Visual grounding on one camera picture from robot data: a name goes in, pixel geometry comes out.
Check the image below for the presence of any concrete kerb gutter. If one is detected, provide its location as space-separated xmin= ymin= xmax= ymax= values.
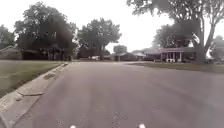
xmin=0 ymin=62 xmax=70 ymax=128

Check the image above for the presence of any large tree with forked trunk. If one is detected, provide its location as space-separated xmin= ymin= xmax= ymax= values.
xmin=126 ymin=0 xmax=224 ymax=65

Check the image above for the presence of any grass lawn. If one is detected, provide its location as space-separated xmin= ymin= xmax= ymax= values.
xmin=0 ymin=59 xmax=65 ymax=100

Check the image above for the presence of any large dense tree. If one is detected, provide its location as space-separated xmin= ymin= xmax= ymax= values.
xmin=13 ymin=1 xmax=80 ymax=61

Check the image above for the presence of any grass verge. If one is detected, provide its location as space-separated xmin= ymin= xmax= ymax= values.
xmin=132 ymin=61 xmax=224 ymax=75

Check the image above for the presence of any house with columned porch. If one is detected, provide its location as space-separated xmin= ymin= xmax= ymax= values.
xmin=144 ymin=46 xmax=198 ymax=64

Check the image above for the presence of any tall round tree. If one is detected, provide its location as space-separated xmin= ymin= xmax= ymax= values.
xmin=152 ymin=23 xmax=195 ymax=50

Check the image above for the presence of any small distant tree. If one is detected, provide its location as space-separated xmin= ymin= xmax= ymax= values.
xmin=113 ymin=44 xmax=128 ymax=56

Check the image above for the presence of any grey asphalt road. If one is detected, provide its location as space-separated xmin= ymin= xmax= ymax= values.
xmin=12 ymin=60 xmax=224 ymax=128

